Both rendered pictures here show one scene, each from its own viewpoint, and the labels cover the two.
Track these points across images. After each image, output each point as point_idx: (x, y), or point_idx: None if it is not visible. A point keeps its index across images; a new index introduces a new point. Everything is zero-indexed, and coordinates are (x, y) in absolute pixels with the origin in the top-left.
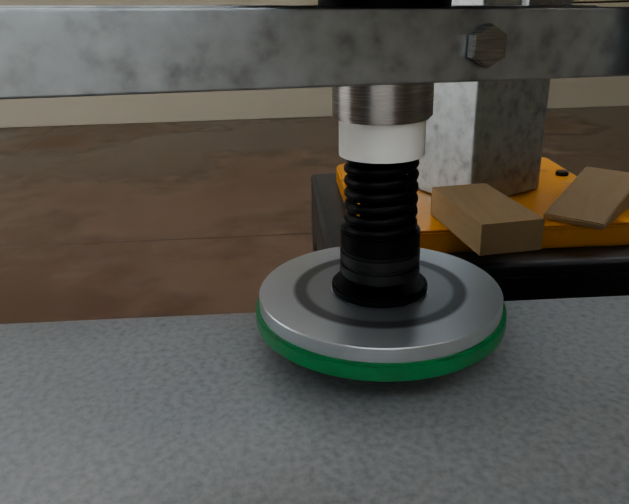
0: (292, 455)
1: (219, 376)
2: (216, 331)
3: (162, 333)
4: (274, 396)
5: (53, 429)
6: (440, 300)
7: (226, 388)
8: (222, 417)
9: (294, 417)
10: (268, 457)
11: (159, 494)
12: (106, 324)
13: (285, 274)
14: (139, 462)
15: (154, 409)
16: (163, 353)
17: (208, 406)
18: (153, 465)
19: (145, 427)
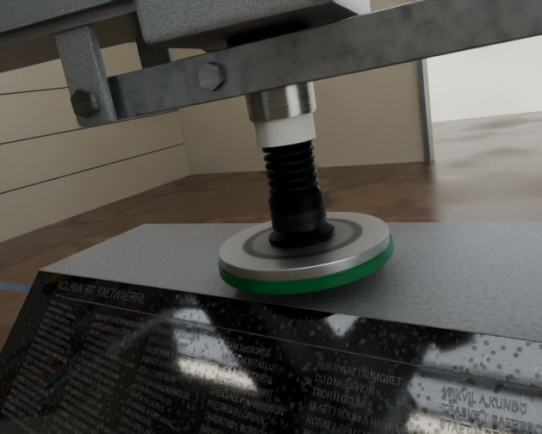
0: (408, 241)
1: (429, 274)
2: (415, 305)
3: (468, 312)
4: (400, 261)
5: None
6: None
7: (427, 267)
8: (437, 256)
9: (396, 251)
10: (420, 241)
11: (478, 236)
12: (532, 333)
13: (349, 251)
14: (489, 244)
15: (479, 263)
16: (469, 294)
17: (443, 261)
18: (481, 243)
19: (485, 256)
